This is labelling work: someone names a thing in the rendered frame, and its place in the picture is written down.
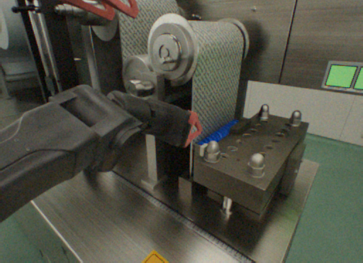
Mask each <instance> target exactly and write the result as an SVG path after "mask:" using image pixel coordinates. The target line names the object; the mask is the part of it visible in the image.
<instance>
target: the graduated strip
mask: <svg viewBox="0 0 363 263"><path fill-rule="evenodd" d="M106 173H107V174H108V175H109V176H112V177H113V178H114V179H116V180H117V181H119V182H120V183H122V184H124V185H126V186H127V187H129V189H131V190H133V191H134V192H135V193H138V194H139V195H140V196H142V197H143V198H146V199H147V200H148V201H149V202H151V203H152V204H155V205H156V207H158V208H160V209H161V210H162V211H164V212H165V213H168V214H169V215H170V216H172V217H173V218H175V220H178V221H179V222H180V223H182V224H184V225H185V226H187V227H188V228H189V229H191V230H193V231H194V232H196V233H197V234H198V235H200V236H201V237H202V238H205V239H206V240H208V241H209V242H211V244H213V245H215V246H216V247H218V248H220V249H221V250H222V251H224V252H225V253H226V254H229V255H230V256H231V257H233V258H234V259H235V260H237V261H239V262H240V263H259V262H258V261H255V260H254V259H253V258H251V257H249V256H248V255H247V254H245V253H244V252H241V251H240V250H239V249H238V248H235V247H233V246H232V245H230V244H229V243H228V242H226V241H224V240H223V239H222V238H219V237H218V236H217V235H214V234H213V233H212V232H210V231H208V230H207V229H205V228H204V227H202V226H200V225H199V224H198V223H196V222H194V221H193V220H191V219H190V218H188V217H187V216H185V215H184V214H183V213H180V212H179V211H176V210H175V209H174V208H172V207H171V206H169V205H168V204H166V203H165V202H164V201H161V200H160V199H158V198H157V197H155V196H153V195H152V194H151V193H150V192H147V191H146V190H144V189H142V188H141V187H140V186H138V185H137V184H134V183H133V182H132V181H129V179H126V178H125V177H124V176H123V175H120V174H119V173H118V172H115V171H114V170H113V169H112V170H111V171H110V172H106Z"/></svg>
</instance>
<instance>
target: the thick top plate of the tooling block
mask: <svg viewBox="0 0 363 263"><path fill-rule="evenodd" d="M258 113H259V112H257V114H255V115H254V116H253V117H251V118H249V119H250V120H251V125H250V126H248V127H247V128H246V129H244V130H243V131H242V132H241V133H240V134H239V135H232V134H228V135H226V136H225V137H224V138H222V139H221V140H219V141H218V142H217V143H218V146H219V149H218V150H219V151H220V161H219V162H217V163H209V162H207V161H206V160H204V157H202V156H200V155H199V156H198V157H197V158H195V160H194V178H193V180H194V181H195V182H197V183H199V184H201V185H203V186H206V187H207V188H209V189H211V190H213V191H215V192H216V193H219V194H221V195H222V196H225V197H227V198H229V199H231V200H233V201H234V202H238V203H239V204H240V205H242V206H245V207H247V208H249V209H251V210H253V211H254V212H257V213H259V214H260V213H261V212H262V209H263V208H264V207H265V204H266V203H267V202H268V200H269V197H271V194H272V193H273V191H274V189H275V188H276V187H277V184H278V183H279V182H280V179H281V178H282V177H283V174H284V172H285V169H286V163H287V161H288V158H289V155H290V154H291V153H292V150H294V148H295V146H296V144H298V142H303V141H304V140H305V136H306V133H307V130H308V125H309V123H307V122H303V121H301V126H292V125H289V124H288V122H289V118H283V117H280V116H275V115H270V114H269V118H267V119H263V118H258V117H257V115H258ZM254 153H260V154H261V155H262V156H263V157H264V165H265V167H264V177H262V178H259V179H256V178H253V177H251V176H248V175H247V174H246V173H245V169H246V168H247V164H248V162H249V161H250V158H251V156H252V155H253V154H254Z"/></svg>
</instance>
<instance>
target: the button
mask: <svg viewBox="0 0 363 263"><path fill-rule="evenodd" d="M141 263H169V262H168V261H167V260H166V259H164V257H162V256H161V255H160V254H159V253H157V252H156V251H155V250H153V251H152V252H151V253H149V255H148V256H147V257H146V258H145V259H144V260H143V261H142V262H141Z"/></svg>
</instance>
